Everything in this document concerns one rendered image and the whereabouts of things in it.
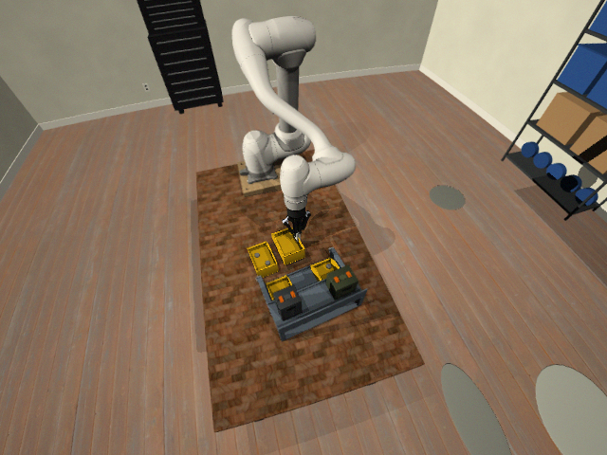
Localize yellow bin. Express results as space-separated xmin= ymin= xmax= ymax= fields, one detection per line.
xmin=271 ymin=228 xmax=305 ymax=265
xmin=248 ymin=241 xmax=279 ymax=278
xmin=266 ymin=276 xmax=292 ymax=300
xmin=311 ymin=257 xmax=339 ymax=282

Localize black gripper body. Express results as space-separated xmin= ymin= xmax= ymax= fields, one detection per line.
xmin=286 ymin=208 xmax=306 ymax=223

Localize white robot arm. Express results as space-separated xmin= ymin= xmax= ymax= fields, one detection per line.
xmin=232 ymin=16 xmax=356 ymax=210

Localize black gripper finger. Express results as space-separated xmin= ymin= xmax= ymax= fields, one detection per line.
xmin=297 ymin=210 xmax=311 ymax=240
xmin=282 ymin=217 xmax=299 ymax=242

